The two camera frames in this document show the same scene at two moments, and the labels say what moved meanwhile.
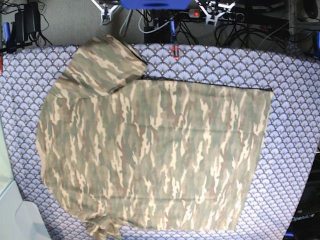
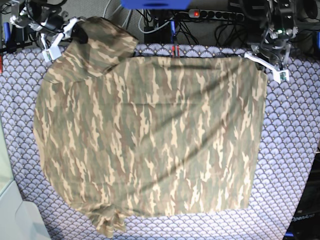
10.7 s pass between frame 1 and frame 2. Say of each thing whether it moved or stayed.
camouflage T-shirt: moved
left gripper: moved
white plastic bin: stayed
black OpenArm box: stayed
